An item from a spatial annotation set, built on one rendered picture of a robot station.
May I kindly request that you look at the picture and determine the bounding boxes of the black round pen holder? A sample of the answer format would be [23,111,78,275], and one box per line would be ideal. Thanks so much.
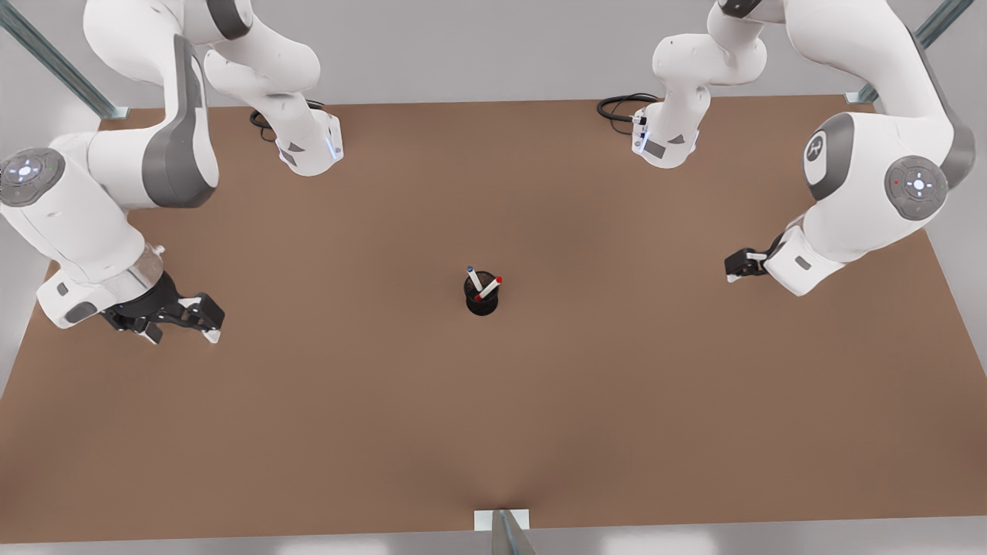
[463,270,500,318]

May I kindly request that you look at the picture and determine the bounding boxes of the black cable loop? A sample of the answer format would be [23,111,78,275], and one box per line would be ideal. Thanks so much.
[248,99,326,144]
[596,92,662,137]

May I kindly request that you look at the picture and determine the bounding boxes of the silver frame post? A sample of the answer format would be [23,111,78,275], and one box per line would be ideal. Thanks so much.
[473,508,538,555]
[844,0,977,106]
[0,0,130,121]

